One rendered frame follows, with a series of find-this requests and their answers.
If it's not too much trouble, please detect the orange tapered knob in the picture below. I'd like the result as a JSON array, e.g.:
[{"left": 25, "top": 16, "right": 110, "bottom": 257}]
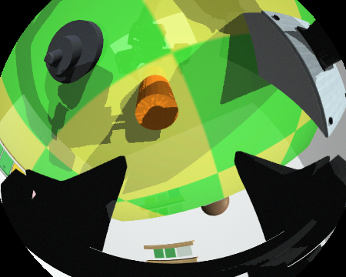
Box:
[{"left": 135, "top": 75, "right": 178, "bottom": 130}]

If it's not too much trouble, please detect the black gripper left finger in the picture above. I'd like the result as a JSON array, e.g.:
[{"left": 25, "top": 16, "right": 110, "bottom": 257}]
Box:
[{"left": 25, "top": 156, "right": 127, "bottom": 252}]

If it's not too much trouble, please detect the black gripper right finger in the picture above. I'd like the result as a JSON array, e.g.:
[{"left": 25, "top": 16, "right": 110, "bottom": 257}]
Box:
[{"left": 234, "top": 151, "right": 330, "bottom": 241}]

